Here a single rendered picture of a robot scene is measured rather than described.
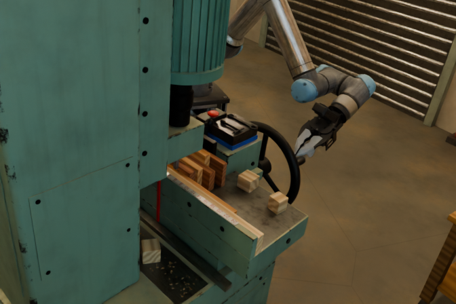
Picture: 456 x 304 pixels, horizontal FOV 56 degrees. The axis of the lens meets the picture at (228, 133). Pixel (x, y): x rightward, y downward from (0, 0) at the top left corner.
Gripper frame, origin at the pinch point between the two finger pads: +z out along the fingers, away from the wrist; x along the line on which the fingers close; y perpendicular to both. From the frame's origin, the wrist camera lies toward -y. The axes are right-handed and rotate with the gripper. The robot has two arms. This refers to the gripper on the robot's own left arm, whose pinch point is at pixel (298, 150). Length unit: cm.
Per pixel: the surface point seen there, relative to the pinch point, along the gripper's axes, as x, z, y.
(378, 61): 89, -205, 181
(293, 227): -19.8, 24.6, -16.6
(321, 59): 148, -199, 205
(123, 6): 0, 31, -72
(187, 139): 5.6, 28.0, -32.9
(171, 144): 5.5, 31.9, -35.6
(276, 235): -18.9, 28.9, -19.0
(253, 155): 3.3, 13.6, -10.9
